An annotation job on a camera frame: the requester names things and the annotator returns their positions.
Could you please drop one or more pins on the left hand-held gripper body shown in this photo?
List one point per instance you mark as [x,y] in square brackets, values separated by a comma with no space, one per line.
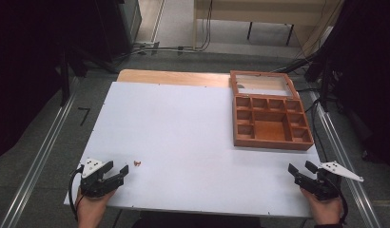
[91,186]

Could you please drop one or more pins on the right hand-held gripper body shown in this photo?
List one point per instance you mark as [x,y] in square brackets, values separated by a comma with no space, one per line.
[323,188]

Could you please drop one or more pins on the small brown piece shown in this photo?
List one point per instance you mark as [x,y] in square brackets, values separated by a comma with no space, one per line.
[137,163]

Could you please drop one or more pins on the wooden compartment box with lid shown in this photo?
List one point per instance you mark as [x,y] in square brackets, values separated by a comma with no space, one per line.
[272,126]

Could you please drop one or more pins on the person's right hand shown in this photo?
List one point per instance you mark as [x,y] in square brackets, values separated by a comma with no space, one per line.
[326,210]

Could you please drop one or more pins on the person's left hand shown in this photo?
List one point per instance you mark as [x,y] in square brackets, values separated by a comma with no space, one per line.
[91,210]

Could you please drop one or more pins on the person's dark clothing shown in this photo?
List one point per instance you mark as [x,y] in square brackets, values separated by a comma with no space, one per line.
[196,221]

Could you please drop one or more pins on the black curtain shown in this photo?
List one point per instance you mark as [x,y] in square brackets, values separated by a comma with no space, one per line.
[28,63]
[367,79]

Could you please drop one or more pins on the dark cabinet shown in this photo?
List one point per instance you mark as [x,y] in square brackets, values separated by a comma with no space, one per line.
[128,25]

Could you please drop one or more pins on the light wooden desk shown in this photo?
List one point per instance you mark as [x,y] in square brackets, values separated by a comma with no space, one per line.
[263,12]

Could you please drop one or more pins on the metal floor rail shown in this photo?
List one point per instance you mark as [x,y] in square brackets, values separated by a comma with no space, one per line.
[34,167]
[345,161]

